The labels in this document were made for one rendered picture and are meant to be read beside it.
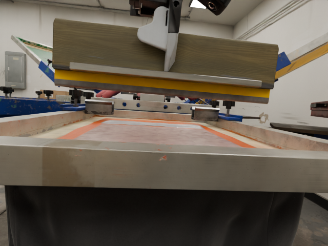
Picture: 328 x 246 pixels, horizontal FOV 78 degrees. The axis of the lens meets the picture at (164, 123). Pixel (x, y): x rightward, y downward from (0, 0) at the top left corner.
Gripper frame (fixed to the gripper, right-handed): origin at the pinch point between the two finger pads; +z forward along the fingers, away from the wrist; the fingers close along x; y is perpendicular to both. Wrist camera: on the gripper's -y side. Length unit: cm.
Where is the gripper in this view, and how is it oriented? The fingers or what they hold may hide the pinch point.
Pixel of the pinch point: (169, 66)
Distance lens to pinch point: 34.8
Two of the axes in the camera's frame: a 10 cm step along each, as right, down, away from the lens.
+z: -0.7, 9.9, 1.0
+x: 1.0, 1.1, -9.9
